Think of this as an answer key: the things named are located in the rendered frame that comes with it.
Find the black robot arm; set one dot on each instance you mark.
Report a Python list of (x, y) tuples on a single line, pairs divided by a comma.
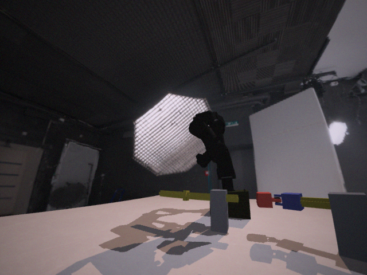
[(199, 128)]

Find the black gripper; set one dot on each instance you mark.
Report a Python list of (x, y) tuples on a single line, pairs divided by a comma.
[(218, 150)]

